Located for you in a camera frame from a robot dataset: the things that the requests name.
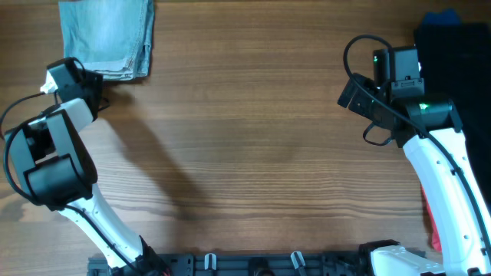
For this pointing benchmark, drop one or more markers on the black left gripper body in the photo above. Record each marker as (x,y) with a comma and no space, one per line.
(93,90)

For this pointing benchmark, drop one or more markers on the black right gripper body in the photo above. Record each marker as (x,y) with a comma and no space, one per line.
(354,96)

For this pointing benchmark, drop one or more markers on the light blue denim shorts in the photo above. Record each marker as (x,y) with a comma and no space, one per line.
(111,37)

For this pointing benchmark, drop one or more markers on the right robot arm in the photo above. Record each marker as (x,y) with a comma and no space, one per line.
(429,130)

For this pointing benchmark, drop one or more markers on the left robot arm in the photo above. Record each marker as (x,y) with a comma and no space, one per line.
(46,162)

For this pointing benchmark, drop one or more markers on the black garment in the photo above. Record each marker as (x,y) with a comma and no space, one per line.
(455,61)

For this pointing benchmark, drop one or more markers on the dark blue garment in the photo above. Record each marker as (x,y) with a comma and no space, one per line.
(445,17)

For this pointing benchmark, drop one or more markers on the red garment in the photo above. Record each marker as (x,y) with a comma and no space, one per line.
(435,242)

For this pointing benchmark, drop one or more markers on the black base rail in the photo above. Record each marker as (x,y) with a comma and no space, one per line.
(330,263)

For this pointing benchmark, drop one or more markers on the right grey rail clip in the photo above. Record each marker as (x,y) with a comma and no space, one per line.
(298,263)

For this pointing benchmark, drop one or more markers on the grey rail clip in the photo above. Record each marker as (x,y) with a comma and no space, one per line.
(298,263)
(210,262)

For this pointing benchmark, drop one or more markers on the left grey rail clip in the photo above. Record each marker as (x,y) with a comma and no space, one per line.
(210,262)

